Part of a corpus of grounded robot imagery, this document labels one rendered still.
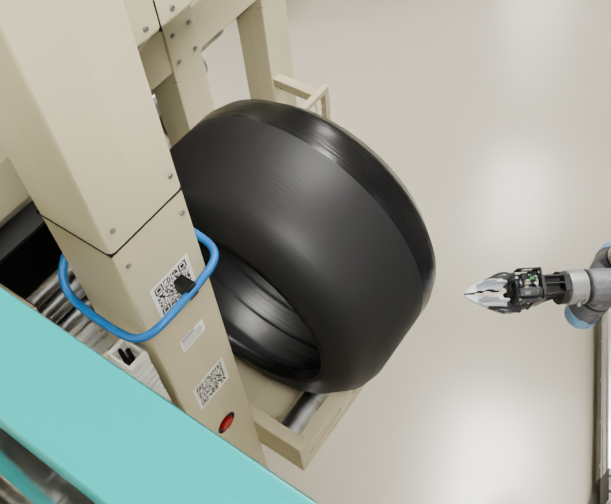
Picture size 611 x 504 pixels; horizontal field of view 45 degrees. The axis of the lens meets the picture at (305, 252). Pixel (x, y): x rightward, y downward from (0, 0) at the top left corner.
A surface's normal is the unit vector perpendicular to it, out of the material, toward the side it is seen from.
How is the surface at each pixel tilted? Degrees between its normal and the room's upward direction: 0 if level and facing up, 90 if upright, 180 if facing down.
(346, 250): 44
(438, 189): 0
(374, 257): 53
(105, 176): 90
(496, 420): 0
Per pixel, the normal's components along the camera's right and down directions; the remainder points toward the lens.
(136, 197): 0.81, 0.43
